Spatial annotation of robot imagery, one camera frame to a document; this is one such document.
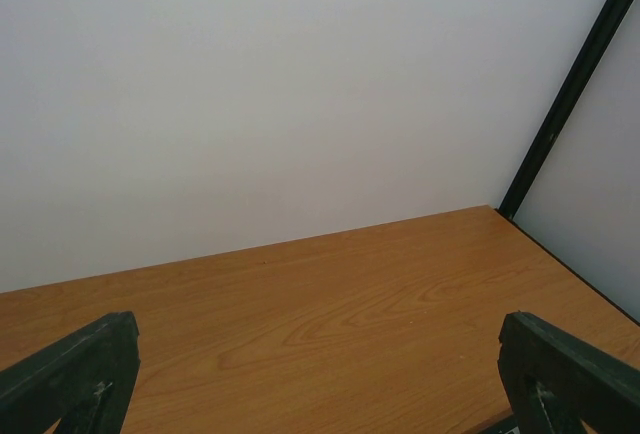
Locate black aluminium frame post right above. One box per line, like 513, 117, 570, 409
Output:
498, 0, 634, 221

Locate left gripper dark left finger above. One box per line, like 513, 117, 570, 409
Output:
1, 311, 140, 433

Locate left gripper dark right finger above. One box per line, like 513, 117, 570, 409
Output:
498, 312, 639, 433

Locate black white chessboard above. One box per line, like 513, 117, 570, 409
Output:
464, 416, 520, 434

